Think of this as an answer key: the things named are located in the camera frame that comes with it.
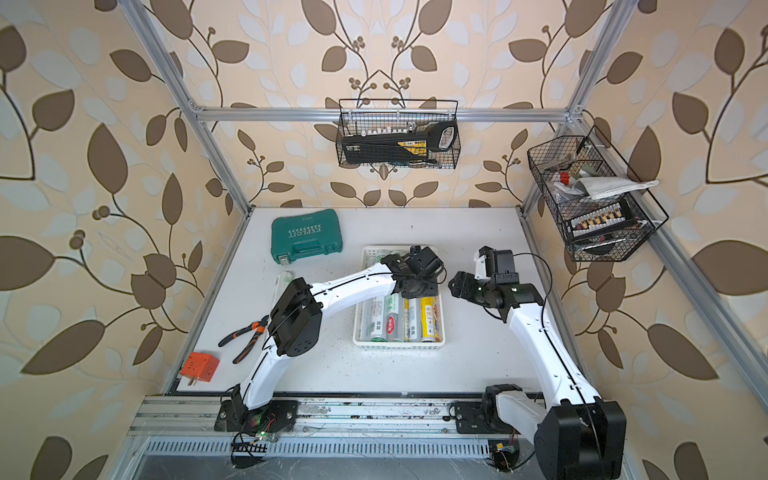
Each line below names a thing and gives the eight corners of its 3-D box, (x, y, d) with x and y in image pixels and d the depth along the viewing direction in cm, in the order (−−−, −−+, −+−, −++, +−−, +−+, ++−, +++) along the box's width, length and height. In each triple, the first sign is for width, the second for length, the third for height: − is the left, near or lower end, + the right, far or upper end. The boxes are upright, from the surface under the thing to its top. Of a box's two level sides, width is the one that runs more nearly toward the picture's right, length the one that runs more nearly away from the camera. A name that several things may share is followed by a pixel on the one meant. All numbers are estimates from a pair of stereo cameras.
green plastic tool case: (274, 267, 105) (270, 258, 101) (275, 227, 117) (271, 218, 114) (344, 253, 109) (342, 244, 105) (338, 216, 121) (336, 206, 117)
